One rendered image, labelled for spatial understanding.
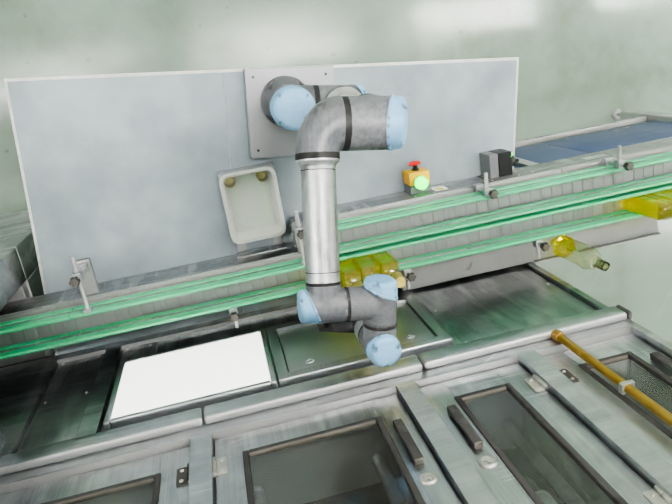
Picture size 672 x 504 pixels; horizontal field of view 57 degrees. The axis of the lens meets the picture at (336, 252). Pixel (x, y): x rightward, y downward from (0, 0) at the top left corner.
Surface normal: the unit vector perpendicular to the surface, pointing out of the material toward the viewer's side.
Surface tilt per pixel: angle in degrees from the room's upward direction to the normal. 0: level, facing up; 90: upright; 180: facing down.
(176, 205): 0
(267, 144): 3
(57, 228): 0
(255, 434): 90
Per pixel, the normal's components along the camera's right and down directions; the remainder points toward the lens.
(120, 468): -0.15, -0.94
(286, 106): 0.05, 0.33
